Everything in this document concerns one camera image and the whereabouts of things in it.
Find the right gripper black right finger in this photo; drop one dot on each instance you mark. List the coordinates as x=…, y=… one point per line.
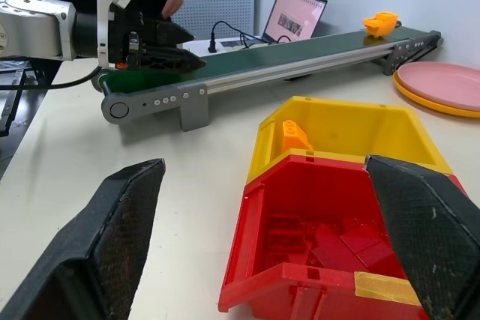
x=435, y=237

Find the green conveyor belt, grey frame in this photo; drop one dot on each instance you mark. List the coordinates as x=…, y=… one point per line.
x=262, y=58

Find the yellow plate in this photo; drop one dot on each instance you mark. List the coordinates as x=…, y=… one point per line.
x=423, y=103

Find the orange toy block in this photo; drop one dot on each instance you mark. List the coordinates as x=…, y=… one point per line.
x=294, y=138
x=380, y=24

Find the open laptop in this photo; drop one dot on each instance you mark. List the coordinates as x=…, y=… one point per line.
x=296, y=16

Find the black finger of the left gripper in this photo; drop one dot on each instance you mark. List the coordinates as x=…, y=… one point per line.
x=172, y=33
x=168, y=60

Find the red plastic bin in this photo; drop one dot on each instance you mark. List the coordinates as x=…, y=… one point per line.
x=262, y=252

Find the yellow plastic bin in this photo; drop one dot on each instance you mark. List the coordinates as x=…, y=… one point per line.
x=360, y=129

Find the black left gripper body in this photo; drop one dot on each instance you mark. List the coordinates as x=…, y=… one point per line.
x=125, y=31

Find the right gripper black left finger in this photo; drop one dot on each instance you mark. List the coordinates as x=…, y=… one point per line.
x=86, y=256

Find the pink plate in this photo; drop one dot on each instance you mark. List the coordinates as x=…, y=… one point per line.
x=442, y=82

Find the black metal frame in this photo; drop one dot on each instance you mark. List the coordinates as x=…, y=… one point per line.
x=11, y=110

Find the red toy block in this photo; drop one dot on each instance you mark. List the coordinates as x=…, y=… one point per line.
x=333, y=250
x=365, y=239
x=382, y=262

